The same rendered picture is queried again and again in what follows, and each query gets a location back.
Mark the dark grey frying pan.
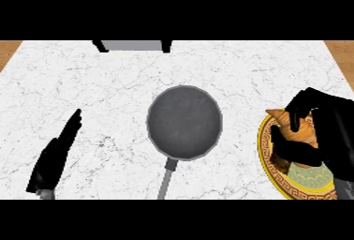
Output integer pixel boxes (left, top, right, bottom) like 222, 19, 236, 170
144, 84, 225, 201

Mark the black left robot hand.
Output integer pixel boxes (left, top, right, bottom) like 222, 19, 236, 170
25, 108, 84, 194

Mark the yellow patterned plate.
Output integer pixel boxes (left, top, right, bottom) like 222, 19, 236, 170
255, 114, 340, 201

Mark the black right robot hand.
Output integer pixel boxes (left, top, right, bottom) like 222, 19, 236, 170
270, 86, 354, 182

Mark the orange croissant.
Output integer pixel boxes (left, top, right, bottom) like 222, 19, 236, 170
264, 108, 321, 170

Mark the grey and black appliance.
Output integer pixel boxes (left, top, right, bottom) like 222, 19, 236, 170
91, 40, 174, 54

